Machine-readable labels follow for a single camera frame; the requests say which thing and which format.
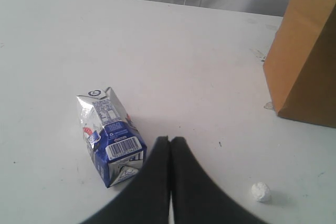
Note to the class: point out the brown paper shopping bag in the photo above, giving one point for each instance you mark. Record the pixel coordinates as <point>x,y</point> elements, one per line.
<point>300,65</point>

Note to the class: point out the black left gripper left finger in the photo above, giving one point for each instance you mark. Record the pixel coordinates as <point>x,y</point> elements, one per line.
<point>146,199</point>

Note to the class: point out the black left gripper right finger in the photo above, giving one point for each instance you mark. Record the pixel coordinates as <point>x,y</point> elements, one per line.
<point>196,198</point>

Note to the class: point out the blue white milk carton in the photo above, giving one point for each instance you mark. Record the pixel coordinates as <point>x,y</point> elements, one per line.
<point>115,145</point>

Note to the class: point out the white pebble candy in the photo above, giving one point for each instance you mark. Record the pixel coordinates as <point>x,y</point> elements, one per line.
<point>261,192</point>

